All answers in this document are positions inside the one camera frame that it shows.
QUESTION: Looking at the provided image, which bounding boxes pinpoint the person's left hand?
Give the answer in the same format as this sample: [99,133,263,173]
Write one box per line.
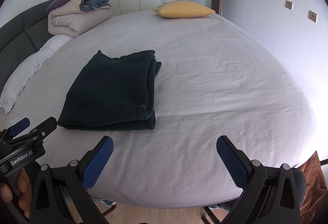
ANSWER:
[0,168,33,220]

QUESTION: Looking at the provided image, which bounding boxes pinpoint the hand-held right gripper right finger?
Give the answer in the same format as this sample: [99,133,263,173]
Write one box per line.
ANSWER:
[216,135,300,224]

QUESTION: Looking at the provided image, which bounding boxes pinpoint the dark green sweater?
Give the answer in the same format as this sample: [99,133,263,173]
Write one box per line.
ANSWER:
[57,50,162,131]

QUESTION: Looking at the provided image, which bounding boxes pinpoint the folded beige duvet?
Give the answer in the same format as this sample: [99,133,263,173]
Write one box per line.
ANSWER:
[48,0,113,38]

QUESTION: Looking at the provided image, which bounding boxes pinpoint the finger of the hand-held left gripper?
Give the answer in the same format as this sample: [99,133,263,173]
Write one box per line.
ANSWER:
[5,117,31,137]
[22,116,57,153]

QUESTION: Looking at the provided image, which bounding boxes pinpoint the white pillow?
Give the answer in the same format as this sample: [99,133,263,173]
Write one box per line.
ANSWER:
[0,34,73,115]

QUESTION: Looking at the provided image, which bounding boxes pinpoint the blue-grey crumpled blanket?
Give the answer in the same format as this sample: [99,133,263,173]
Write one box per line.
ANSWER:
[79,0,112,12]

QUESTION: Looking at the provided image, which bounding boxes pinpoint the dark grey padded headboard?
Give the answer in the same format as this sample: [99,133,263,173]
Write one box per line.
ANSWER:
[0,0,58,91]

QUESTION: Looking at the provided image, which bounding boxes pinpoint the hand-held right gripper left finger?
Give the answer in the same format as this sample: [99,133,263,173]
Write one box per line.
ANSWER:
[29,135,114,224]

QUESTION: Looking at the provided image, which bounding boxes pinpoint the bed with white sheet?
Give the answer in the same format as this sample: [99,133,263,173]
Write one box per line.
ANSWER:
[0,10,321,209]

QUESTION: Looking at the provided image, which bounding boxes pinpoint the yellow pillow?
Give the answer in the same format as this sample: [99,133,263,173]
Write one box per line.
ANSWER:
[152,1,216,19]

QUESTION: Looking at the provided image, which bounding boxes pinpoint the brown plastic bag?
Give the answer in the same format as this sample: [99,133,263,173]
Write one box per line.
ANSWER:
[298,150,328,219]

